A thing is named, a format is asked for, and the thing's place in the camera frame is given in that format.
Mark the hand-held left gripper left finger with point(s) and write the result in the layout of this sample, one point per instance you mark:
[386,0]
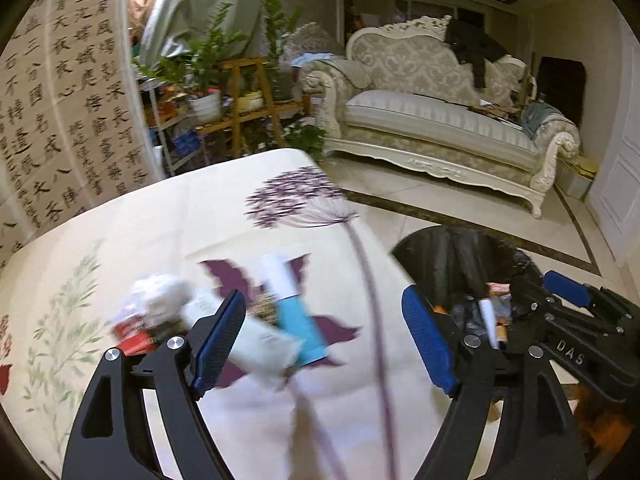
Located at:
[220,345]

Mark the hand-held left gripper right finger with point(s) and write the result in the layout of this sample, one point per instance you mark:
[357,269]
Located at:
[430,340]

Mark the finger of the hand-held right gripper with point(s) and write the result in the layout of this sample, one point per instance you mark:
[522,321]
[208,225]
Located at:
[567,287]
[532,300]

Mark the orange wrapper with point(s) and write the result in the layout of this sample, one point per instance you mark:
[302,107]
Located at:
[440,309]

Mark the pale orange snack packet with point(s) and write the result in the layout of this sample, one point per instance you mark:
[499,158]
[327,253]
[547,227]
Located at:
[498,288]

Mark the white squeeze tube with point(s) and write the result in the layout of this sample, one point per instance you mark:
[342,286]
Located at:
[260,347]

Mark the dark wrapper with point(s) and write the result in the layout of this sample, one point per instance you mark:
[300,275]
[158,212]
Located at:
[167,332]

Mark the brown patterned packet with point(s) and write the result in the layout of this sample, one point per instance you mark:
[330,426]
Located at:
[262,307]

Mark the white tissue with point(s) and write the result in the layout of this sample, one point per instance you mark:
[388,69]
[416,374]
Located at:
[160,295]

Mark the trash bin with black bag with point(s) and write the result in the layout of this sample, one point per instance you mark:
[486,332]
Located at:
[450,260]

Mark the blue and white tube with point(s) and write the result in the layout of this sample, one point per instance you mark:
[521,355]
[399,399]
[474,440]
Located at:
[300,325]

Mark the red wrapper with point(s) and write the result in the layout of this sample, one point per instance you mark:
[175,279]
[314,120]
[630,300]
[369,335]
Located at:
[131,340]

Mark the grey storage box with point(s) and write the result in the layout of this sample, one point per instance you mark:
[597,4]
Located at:
[575,180]

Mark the floral printed tablecloth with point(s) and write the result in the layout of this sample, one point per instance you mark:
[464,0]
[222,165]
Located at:
[175,220]

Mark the white door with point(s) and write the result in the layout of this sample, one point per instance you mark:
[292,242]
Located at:
[617,160]

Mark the teal blanket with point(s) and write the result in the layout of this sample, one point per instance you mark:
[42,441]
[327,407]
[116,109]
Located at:
[540,120]

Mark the pile of papers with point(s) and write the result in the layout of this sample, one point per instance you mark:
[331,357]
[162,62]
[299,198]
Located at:
[495,110]

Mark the black rectangular panel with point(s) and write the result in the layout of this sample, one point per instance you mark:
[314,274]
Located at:
[562,90]

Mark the ornate cream sofa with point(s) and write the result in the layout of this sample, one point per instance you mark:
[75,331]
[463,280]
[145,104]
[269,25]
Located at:
[430,120]

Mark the blue plastic crate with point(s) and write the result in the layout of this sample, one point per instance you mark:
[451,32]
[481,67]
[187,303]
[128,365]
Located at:
[184,141]

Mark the small green floor plant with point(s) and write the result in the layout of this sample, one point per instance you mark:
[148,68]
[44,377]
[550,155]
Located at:
[307,140]

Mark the white metal shelf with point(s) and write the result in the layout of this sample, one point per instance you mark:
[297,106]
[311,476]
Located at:
[165,125]

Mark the wooden plant stand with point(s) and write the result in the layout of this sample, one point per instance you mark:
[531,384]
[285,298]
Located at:
[245,110]

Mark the potted plant in white pot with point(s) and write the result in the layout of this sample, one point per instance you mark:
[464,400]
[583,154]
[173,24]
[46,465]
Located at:
[205,107]

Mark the yellow flower pot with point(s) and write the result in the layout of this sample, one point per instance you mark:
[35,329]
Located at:
[250,101]

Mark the black garment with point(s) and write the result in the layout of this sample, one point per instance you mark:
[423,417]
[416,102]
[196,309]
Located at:
[472,45]

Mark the tall green leafy plant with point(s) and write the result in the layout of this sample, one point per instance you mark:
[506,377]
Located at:
[277,25]

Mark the calligraphy wall hanging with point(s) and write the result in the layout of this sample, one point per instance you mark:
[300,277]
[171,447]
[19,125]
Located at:
[65,85]

